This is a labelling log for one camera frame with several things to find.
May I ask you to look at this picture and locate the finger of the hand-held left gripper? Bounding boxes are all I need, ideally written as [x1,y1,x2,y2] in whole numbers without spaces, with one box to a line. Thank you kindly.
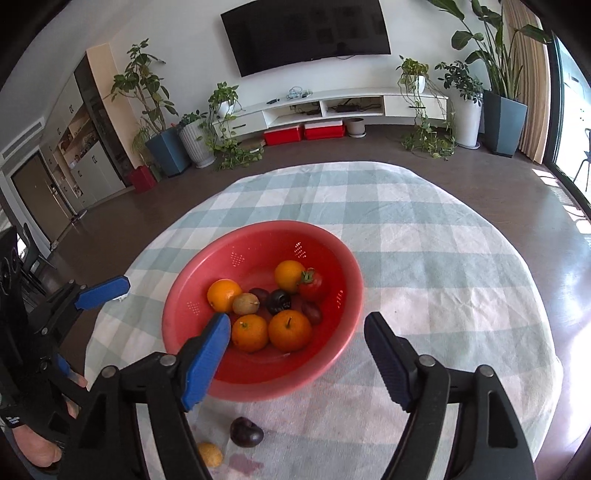
[28,275,131,334]
[32,332,88,416]

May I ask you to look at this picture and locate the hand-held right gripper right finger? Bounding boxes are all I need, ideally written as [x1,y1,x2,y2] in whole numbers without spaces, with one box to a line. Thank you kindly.
[364,311,539,480]

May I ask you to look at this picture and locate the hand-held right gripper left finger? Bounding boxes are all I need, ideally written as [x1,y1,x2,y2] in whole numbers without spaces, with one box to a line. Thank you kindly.
[60,312,232,480]

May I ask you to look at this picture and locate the brownish green lychee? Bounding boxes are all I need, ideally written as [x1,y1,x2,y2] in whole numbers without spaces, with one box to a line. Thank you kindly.
[232,292,260,315]

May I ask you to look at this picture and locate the mandarin orange with stem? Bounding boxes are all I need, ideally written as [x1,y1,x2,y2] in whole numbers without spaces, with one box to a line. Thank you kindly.
[268,310,313,352]

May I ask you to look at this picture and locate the red tomato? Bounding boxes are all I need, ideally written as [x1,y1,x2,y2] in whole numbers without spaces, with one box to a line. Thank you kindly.
[298,268,325,303]

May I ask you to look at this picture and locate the smooth orange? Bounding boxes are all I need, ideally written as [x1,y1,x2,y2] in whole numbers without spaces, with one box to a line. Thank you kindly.
[206,279,243,315]
[274,260,306,294]

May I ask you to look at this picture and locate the red plastic colander bowl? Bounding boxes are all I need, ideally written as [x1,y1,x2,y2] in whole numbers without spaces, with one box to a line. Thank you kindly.
[161,220,365,401]

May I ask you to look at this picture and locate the person's left hand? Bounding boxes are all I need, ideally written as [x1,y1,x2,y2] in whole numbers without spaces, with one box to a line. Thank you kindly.
[11,373,89,468]

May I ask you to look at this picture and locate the dark dining chair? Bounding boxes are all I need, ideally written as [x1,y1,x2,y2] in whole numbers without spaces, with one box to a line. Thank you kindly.
[18,224,56,296]

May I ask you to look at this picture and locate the brown wooden door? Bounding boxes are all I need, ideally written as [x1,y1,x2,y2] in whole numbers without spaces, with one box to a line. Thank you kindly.
[11,154,61,245]

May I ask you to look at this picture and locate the dark purple plum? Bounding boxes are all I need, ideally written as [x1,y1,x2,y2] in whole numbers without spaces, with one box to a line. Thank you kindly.
[229,416,265,448]

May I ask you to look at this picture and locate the small yellow fruit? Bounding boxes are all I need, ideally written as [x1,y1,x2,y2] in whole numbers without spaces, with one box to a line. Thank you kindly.
[196,442,224,468]

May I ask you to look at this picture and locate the small red floor box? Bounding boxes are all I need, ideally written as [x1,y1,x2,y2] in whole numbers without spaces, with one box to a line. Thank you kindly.
[128,165,158,193]

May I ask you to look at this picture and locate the checked tablecloth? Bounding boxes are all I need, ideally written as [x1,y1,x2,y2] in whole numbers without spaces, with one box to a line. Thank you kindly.
[84,161,564,480]

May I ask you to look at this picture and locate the tall display cabinet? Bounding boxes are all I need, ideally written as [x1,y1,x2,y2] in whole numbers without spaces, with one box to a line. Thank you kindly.
[39,44,127,208]

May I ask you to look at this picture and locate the tall plant in blue pot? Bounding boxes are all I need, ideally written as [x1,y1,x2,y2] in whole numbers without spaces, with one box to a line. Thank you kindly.
[104,39,192,178]

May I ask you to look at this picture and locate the plant in ribbed white pot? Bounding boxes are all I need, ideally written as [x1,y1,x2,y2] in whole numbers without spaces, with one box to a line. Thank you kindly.
[178,111,218,169]

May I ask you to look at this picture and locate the small pothos in white pot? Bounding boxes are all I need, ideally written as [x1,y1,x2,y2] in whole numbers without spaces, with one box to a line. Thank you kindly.
[201,82,266,169]

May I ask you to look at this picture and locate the red storage box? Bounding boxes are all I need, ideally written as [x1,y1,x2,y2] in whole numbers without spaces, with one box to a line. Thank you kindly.
[263,126,304,147]
[304,120,346,141]

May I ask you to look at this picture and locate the plant in tall white pot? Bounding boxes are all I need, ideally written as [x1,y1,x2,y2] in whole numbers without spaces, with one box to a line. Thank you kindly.
[434,60,483,149]

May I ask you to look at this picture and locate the white television stand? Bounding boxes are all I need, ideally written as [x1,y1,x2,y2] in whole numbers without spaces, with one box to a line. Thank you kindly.
[210,88,450,139]

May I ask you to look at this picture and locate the large plant in dark planter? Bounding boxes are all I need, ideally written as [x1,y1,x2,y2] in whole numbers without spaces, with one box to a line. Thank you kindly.
[427,0,552,158]

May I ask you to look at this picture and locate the trailing pothos in white pot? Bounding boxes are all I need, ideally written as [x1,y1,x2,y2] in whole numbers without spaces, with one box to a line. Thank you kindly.
[396,56,458,160]

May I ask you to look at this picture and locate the black balcony chair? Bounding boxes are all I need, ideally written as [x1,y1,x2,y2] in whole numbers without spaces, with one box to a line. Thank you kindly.
[577,129,591,185]

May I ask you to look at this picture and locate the beige curtain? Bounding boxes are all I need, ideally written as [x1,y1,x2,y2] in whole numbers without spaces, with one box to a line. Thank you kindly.
[502,0,552,164]

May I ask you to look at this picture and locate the black television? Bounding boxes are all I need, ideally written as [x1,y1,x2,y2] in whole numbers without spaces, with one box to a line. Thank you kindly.
[220,0,392,78]

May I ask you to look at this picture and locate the black glass door frame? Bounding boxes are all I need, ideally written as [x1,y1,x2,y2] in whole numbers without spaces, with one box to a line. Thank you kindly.
[547,32,591,213]

